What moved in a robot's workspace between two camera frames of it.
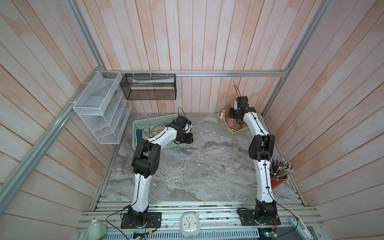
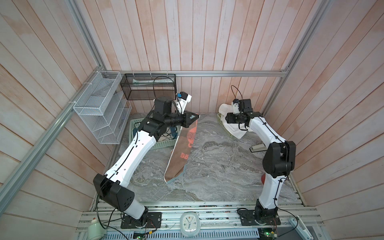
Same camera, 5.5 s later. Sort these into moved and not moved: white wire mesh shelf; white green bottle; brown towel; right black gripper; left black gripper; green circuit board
Moved: left black gripper; brown towel
Not moved: white green bottle; white wire mesh shelf; green circuit board; right black gripper
